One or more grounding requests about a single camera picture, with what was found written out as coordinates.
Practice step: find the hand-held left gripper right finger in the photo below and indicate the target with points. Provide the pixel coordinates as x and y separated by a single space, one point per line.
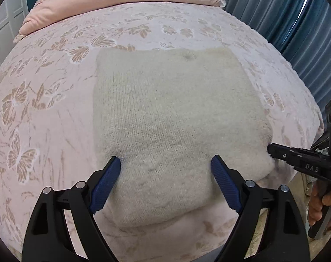
226 185

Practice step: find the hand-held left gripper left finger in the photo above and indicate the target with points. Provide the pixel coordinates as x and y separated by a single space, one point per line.
105 185

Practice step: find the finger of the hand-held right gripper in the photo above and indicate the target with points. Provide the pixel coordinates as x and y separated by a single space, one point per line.
288 154

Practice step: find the beige knit sweater black hearts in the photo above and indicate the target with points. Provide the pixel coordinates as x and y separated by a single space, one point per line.
168 109

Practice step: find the person's right hand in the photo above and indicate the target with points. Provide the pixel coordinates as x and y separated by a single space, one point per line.
315 210

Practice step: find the pink floral bedsheet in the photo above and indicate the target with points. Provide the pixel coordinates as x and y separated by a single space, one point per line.
45 101

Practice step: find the blue-grey curtain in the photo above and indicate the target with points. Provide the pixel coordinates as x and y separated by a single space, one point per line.
277 19

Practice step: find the pink duvet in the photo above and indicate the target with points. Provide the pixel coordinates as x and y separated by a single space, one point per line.
127 0

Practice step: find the white wardrobe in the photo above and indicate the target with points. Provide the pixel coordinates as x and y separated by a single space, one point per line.
9 19

